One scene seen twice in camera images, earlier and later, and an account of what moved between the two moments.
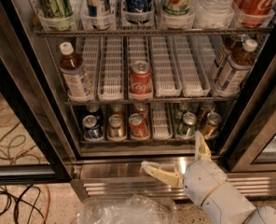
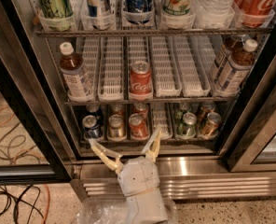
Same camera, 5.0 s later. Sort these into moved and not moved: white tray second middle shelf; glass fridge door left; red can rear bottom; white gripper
Moved: white gripper
Not moved: red can rear bottom; white tray second middle shelf; glass fridge door left
